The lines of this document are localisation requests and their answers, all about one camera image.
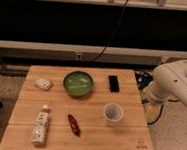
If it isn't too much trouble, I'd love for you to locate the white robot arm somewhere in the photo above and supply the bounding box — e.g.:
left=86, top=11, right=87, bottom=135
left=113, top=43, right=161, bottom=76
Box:
left=144, top=60, right=187, bottom=107

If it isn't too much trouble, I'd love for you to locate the green ceramic bowl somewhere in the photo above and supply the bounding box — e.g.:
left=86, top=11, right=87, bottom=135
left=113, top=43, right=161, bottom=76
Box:
left=63, top=71, right=94, bottom=97

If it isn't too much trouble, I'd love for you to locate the black rectangular block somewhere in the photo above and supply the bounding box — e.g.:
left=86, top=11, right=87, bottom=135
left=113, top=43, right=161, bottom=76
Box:
left=108, top=75, right=120, bottom=93

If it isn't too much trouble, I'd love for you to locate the wooden bamboo table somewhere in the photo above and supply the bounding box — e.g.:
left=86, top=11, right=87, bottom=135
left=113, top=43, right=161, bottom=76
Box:
left=0, top=65, right=153, bottom=150

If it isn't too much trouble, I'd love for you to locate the white crumpled packet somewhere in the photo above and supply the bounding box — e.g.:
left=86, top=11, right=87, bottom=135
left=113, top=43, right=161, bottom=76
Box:
left=34, top=78, right=53, bottom=91

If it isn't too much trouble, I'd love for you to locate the red chili pepper toy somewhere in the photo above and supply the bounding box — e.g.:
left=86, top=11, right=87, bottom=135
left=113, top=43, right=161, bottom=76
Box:
left=67, top=114, right=80, bottom=136

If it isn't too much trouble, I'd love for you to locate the white plastic bottle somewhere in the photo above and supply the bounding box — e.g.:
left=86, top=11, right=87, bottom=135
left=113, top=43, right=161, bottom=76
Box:
left=31, top=105, right=50, bottom=146

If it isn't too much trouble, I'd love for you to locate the long workbench rail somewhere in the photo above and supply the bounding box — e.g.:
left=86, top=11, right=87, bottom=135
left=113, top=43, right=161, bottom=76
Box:
left=0, top=40, right=187, bottom=66

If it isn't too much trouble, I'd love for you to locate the black hanging cable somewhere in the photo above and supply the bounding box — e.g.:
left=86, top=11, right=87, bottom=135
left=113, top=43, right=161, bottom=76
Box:
left=89, top=0, right=131, bottom=66

